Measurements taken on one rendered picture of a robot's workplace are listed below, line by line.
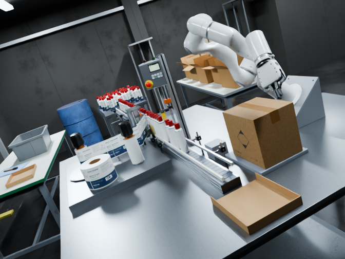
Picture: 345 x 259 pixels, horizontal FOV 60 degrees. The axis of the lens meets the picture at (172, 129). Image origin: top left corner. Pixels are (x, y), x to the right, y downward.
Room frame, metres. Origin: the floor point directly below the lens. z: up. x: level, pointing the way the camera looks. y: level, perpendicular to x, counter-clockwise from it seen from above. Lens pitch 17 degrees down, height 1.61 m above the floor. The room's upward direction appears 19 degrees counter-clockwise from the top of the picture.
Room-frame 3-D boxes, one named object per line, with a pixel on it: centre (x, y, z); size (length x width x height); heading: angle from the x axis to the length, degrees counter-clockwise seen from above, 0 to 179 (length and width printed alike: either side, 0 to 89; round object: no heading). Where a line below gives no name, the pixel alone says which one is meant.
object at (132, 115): (2.46, 0.25, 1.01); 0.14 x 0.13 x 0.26; 16
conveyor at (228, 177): (2.08, 0.04, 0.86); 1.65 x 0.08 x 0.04; 16
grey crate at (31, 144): (3.67, 1.69, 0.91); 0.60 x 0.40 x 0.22; 12
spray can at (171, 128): (1.93, 0.00, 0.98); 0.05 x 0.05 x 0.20
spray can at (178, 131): (1.82, -0.03, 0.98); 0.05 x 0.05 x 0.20
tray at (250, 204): (1.12, -0.23, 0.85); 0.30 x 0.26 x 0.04; 16
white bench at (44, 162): (3.40, 1.73, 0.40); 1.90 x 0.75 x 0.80; 9
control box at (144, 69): (2.21, -0.01, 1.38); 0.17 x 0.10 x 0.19; 71
